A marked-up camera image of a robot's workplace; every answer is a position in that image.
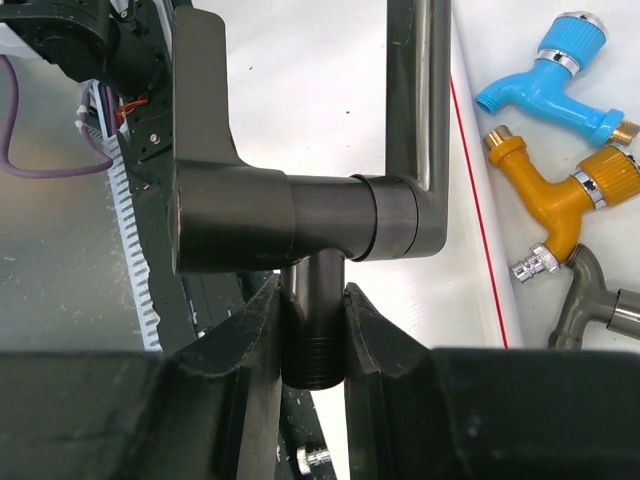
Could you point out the white slotted cable duct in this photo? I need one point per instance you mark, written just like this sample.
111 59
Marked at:
137 266

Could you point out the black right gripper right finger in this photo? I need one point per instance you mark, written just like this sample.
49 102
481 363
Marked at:
391 404

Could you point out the grey metal faucet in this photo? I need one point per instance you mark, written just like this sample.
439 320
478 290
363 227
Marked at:
588 300

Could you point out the blue plastic faucet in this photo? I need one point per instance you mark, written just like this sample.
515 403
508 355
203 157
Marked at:
569 46

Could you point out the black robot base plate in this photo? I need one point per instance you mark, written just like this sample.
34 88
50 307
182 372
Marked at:
189 307

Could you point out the white PVC pipe frame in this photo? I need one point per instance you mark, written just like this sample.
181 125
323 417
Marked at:
499 316

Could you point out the orange plastic faucet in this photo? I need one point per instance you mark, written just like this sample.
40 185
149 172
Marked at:
606 178

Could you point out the dark long-spout faucet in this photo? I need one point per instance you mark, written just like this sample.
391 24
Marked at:
228 216

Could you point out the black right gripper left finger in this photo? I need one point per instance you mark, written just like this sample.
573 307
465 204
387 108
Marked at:
228 395

